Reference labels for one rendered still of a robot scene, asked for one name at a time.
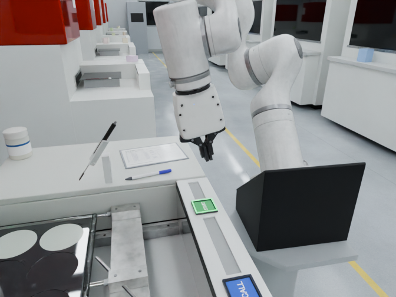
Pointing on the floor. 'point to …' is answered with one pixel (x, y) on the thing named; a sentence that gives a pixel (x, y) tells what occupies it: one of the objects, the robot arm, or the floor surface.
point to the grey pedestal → (291, 260)
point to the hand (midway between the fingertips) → (206, 151)
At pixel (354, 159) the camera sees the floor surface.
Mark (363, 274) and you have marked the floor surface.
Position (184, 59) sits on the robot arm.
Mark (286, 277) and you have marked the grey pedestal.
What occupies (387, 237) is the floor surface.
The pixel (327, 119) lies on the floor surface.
